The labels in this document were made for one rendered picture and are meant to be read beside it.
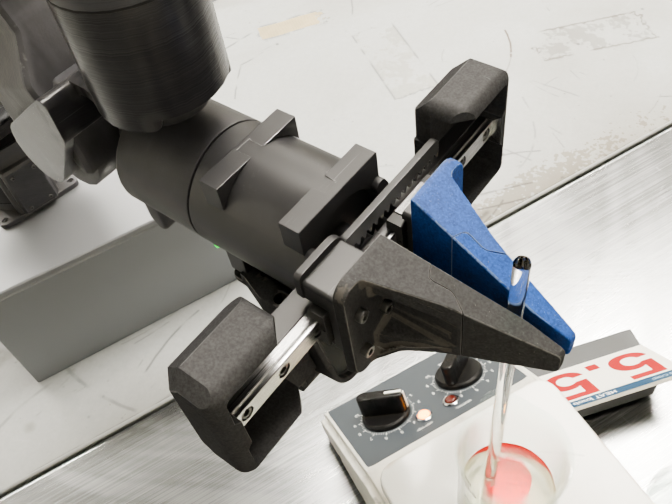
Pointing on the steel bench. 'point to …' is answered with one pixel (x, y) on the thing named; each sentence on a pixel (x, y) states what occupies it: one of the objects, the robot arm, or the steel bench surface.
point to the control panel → (368, 444)
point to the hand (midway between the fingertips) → (479, 307)
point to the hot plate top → (403, 474)
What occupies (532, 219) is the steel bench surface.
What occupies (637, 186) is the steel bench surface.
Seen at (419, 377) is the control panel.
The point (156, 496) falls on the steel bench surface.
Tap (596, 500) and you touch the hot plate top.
